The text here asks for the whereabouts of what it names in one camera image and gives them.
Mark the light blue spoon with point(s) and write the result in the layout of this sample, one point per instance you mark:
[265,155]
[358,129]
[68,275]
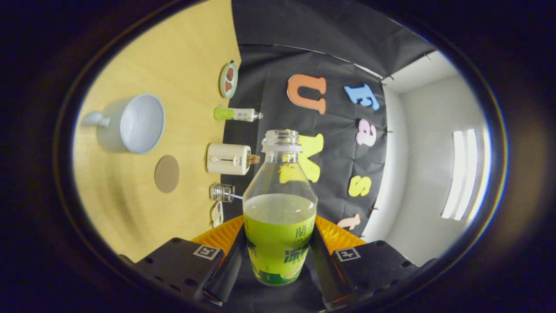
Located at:
[238,197]

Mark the slim green drink bottle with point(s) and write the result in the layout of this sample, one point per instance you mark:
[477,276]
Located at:
[236,114]

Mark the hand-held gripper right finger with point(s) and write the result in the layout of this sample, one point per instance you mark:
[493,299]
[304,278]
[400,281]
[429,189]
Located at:
[328,274]

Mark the ceiling light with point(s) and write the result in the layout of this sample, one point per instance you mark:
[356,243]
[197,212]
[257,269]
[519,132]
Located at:
[464,174]

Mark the green plate with food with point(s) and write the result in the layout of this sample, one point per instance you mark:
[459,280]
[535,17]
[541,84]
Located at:
[228,79]

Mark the white divided dish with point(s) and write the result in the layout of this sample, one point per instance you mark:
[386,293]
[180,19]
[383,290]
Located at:
[217,214]

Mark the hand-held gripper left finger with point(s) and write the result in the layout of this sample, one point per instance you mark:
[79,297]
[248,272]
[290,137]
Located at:
[226,274]

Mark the green label juice bottle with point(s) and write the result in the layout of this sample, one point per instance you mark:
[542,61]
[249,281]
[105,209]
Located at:
[278,243]

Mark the white toaster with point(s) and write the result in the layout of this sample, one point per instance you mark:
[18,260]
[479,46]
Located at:
[228,159]

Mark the wooden table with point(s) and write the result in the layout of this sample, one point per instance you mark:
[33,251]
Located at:
[130,208]

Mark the black backdrop cloth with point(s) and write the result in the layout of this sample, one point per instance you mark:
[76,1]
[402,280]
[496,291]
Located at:
[269,65]

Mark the brown bread slice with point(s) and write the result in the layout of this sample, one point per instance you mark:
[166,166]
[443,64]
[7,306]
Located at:
[253,159]

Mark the brown round coaster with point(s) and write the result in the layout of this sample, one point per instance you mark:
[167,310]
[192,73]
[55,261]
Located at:
[167,174]

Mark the white cup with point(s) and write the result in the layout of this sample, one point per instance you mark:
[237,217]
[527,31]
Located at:
[141,124]

